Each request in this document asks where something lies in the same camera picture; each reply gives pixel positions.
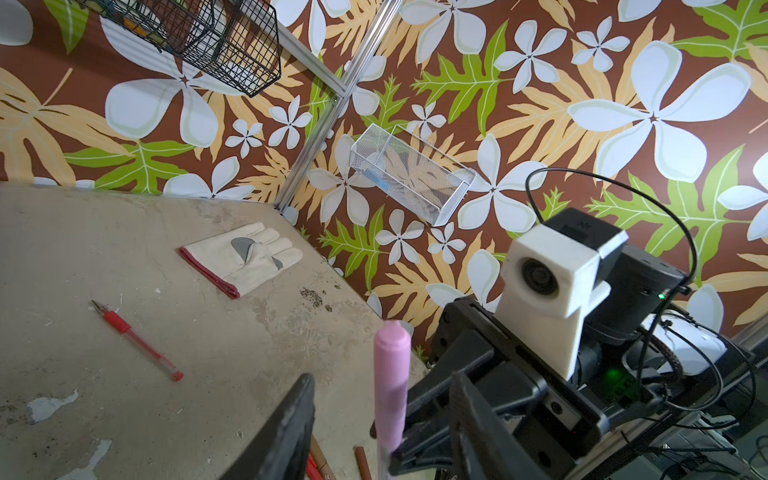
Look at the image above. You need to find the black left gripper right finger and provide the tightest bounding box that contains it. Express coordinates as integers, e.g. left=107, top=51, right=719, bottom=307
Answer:
left=449, top=373, right=534, bottom=479

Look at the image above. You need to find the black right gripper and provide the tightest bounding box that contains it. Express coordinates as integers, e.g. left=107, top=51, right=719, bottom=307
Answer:
left=389, top=297, right=660, bottom=479

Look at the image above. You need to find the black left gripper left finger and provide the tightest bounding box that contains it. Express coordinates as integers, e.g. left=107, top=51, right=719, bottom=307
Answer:
left=220, top=373, right=315, bottom=480

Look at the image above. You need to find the pink marker pen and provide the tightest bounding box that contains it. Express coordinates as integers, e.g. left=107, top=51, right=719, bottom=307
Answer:
left=374, top=321, right=411, bottom=479

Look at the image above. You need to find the red gel pen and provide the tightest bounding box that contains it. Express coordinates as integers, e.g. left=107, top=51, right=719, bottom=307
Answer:
left=91, top=300, right=184, bottom=382

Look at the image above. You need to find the red brown pen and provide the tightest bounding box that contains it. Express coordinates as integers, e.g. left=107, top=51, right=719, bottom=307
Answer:
left=306, top=436, right=336, bottom=480

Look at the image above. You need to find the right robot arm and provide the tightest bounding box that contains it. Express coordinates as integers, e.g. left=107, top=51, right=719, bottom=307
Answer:
left=389, top=223, right=736, bottom=479

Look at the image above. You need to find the brown white marker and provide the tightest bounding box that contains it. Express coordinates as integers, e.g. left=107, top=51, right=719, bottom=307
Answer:
left=353, top=445, right=373, bottom=480

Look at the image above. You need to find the white canvas work glove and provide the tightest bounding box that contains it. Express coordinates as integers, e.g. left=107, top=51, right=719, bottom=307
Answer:
left=178, top=222, right=303, bottom=299

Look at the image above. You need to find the white mesh basket right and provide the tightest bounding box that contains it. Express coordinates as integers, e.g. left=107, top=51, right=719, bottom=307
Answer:
left=350, top=124, right=477, bottom=227

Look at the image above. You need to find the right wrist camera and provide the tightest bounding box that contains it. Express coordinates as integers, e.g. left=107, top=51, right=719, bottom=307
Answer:
left=495, top=208, right=628, bottom=380

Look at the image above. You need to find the black camera cable right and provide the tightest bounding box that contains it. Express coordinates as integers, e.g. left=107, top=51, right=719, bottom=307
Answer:
left=524, top=167, right=757, bottom=415

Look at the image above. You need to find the black wire basket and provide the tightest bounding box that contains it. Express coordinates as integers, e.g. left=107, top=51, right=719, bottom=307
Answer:
left=79, top=0, right=282, bottom=97

